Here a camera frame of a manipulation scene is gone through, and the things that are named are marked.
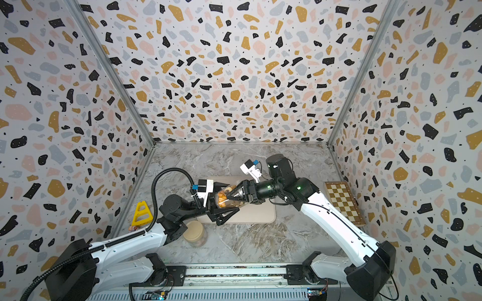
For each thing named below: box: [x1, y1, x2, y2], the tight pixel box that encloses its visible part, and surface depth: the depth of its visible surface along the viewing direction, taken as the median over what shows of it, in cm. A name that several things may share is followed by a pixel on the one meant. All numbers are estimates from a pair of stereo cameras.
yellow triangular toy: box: [131, 200, 154, 227], surface depth 92 cm
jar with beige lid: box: [182, 220, 208, 248], surface depth 77 cm
